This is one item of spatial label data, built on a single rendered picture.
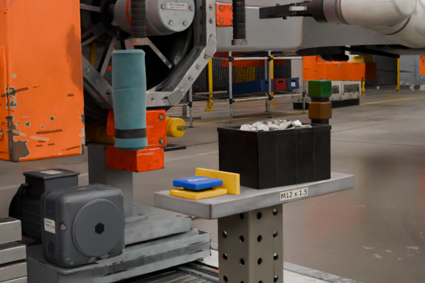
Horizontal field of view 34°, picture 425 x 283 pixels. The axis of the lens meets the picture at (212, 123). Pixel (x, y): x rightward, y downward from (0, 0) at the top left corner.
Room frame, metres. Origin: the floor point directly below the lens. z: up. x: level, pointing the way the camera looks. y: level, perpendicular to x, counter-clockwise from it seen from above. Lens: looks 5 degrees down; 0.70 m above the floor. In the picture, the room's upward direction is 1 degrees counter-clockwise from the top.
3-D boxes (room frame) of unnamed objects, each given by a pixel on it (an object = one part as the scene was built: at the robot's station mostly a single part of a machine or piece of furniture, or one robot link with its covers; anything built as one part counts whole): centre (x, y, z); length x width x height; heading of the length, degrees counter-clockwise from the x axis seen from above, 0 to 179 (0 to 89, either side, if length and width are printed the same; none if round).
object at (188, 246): (2.12, 0.32, 0.13); 0.50 x 0.36 x 0.10; 132
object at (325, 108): (1.57, -0.24, 0.59); 0.04 x 0.04 x 0.04; 42
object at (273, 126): (1.47, -0.13, 0.51); 0.20 x 0.14 x 0.13; 124
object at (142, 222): (2.12, 0.32, 0.32); 0.40 x 0.30 x 0.28; 132
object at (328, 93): (1.57, -0.24, 0.64); 0.04 x 0.04 x 0.04; 42
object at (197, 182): (1.32, 0.03, 0.47); 0.07 x 0.07 x 0.02; 42
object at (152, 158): (2.02, 0.23, 0.48); 0.16 x 0.12 x 0.17; 42
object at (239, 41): (1.93, -0.08, 0.83); 0.04 x 0.04 x 0.16
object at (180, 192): (1.32, 0.03, 0.46); 0.08 x 0.08 x 0.01; 42
